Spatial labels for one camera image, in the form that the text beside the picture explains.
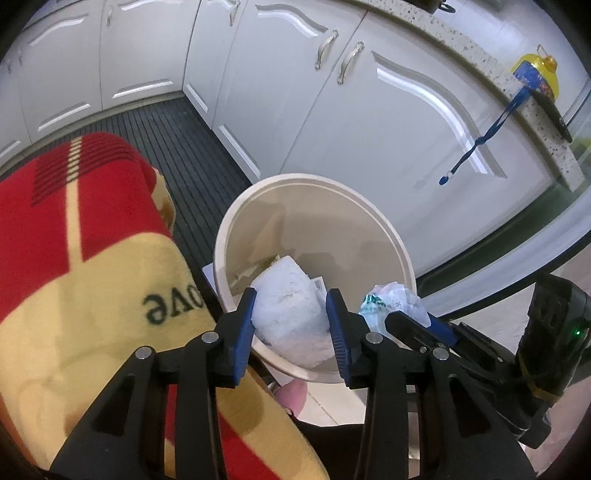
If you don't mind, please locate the black ribbed floor mat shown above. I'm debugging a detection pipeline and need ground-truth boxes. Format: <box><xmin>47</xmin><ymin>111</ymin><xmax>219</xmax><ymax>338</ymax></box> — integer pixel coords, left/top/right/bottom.
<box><xmin>0</xmin><ymin>95</ymin><xmax>252</xmax><ymax>273</ymax></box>

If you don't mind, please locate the white tissue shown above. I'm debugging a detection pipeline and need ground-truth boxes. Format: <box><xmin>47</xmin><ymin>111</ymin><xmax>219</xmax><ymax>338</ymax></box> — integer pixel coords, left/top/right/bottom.
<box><xmin>252</xmin><ymin>255</ymin><xmax>335</xmax><ymax>370</ymax></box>

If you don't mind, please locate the white kitchen cabinet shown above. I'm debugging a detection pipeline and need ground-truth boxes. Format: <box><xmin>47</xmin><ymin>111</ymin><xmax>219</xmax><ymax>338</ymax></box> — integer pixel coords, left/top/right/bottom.
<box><xmin>0</xmin><ymin>0</ymin><xmax>573</xmax><ymax>278</ymax></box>

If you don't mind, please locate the yellow oil bottle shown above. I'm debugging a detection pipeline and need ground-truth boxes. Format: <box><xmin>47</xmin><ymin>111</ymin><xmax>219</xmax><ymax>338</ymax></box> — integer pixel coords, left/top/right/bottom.
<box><xmin>510</xmin><ymin>44</ymin><xmax>560</xmax><ymax>100</ymax></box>

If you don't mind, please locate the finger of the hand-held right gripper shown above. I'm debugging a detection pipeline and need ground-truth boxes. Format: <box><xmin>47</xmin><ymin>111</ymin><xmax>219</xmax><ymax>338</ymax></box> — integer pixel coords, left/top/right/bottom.
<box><xmin>384</xmin><ymin>311</ymin><xmax>462</xmax><ymax>365</ymax></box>
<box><xmin>426</xmin><ymin>313</ymin><xmax>514</xmax><ymax>371</ymax></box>

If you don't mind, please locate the blue lanyard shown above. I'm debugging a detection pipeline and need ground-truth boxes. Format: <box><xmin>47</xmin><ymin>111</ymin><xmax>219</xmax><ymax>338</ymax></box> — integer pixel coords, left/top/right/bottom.
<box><xmin>438</xmin><ymin>85</ymin><xmax>532</xmax><ymax>186</ymax></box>

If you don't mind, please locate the white green plastic bag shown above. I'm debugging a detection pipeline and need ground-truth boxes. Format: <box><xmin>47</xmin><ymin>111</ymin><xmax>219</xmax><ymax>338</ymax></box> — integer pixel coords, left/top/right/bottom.
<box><xmin>359</xmin><ymin>281</ymin><xmax>431</xmax><ymax>344</ymax></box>

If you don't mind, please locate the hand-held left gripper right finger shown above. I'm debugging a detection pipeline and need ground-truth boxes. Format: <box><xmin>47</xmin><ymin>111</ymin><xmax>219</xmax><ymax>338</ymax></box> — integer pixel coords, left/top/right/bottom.
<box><xmin>325</xmin><ymin>289</ymin><xmax>536</xmax><ymax>480</ymax></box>

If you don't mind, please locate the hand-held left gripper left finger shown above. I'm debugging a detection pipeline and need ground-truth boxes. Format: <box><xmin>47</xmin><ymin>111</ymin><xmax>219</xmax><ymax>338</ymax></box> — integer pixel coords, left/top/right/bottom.
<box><xmin>48</xmin><ymin>287</ymin><xmax>258</xmax><ymax>480</ymax></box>

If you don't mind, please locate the beige round waste bin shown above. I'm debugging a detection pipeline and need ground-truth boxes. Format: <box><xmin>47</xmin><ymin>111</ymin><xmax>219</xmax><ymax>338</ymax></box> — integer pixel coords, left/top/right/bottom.
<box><xmin>213</xmin><ymin>173</ymin><xmax>417</xmax><ymax>384</ymax></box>

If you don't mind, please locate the red yellow printed blanket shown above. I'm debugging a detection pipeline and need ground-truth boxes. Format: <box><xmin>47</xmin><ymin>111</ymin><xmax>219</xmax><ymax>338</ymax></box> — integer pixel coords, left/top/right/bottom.
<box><xmin>0</xmin><ymin>131</ymin><xmax>331</xmax><ymax>480</ymax></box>

